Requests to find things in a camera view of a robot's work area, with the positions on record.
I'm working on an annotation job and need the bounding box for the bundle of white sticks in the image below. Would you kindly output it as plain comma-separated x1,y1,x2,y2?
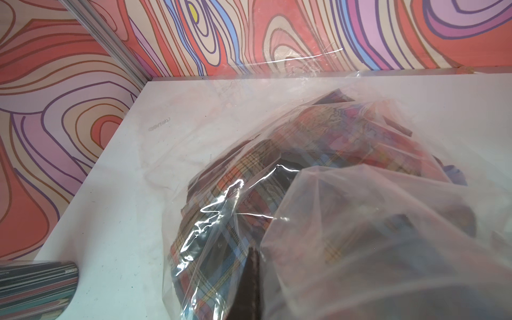
1,261,79,319

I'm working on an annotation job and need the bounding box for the light blue folded shirt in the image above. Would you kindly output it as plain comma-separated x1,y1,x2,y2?
443,165,468,186

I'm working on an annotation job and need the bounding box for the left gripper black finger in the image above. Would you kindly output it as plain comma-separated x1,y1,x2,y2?
227,247,262,320

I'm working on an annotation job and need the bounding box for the clear plastic vacuum bag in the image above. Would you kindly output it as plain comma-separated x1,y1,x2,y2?
131,47,512,320

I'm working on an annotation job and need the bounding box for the red plaid shirt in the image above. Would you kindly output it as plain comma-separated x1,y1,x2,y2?
169,89,453,320

